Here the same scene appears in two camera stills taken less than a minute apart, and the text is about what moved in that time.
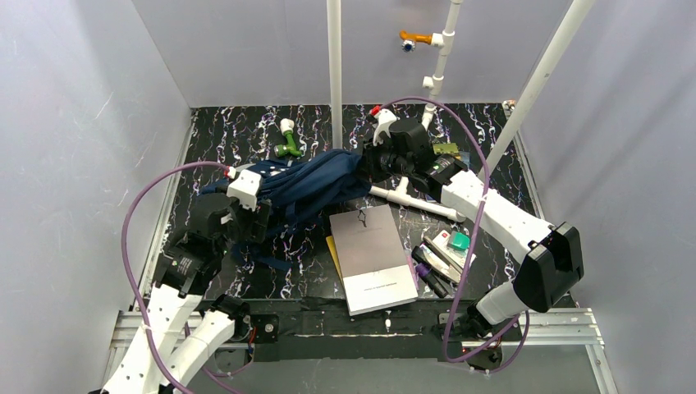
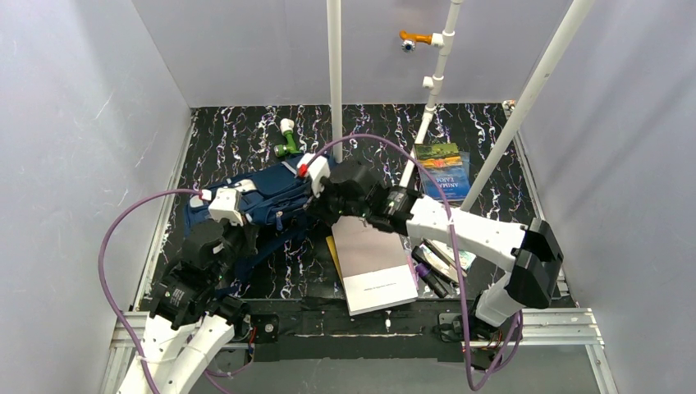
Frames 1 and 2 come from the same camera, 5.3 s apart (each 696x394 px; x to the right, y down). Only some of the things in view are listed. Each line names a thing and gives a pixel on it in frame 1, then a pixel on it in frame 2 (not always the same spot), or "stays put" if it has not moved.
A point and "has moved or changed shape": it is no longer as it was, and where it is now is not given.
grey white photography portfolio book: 374,270 stays put
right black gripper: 373,165 to 324,195
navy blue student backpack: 296,188 has moved or changed shape
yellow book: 330,240 stays put
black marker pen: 426,269 stays put
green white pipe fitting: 286,127 stays put
